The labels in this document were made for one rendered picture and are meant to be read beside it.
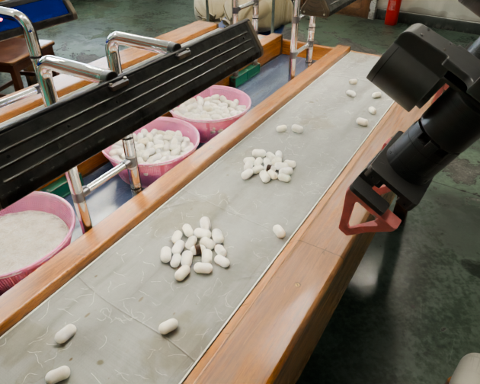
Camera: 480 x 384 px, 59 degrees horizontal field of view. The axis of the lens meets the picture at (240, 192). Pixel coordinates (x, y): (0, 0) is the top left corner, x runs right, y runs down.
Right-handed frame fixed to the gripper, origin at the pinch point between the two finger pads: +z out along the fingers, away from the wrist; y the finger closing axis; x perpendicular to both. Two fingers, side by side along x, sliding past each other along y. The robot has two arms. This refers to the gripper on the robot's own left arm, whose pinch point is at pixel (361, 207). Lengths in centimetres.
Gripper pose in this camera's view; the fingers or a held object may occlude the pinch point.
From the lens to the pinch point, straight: 57.8
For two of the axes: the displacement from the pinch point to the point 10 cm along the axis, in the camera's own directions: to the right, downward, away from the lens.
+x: 7.3, 6.6, -1.4
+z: -3.7, 5.7, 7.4
